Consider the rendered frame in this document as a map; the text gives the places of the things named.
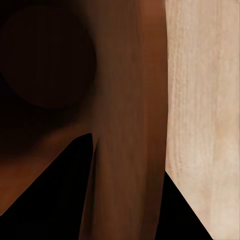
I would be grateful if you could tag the trash can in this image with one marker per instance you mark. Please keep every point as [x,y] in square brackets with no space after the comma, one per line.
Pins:
[73,67]

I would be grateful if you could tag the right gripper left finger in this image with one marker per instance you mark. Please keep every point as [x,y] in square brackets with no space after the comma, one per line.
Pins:
[52,207]

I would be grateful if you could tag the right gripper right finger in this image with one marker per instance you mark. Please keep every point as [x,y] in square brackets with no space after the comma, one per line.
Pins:
[177,220]

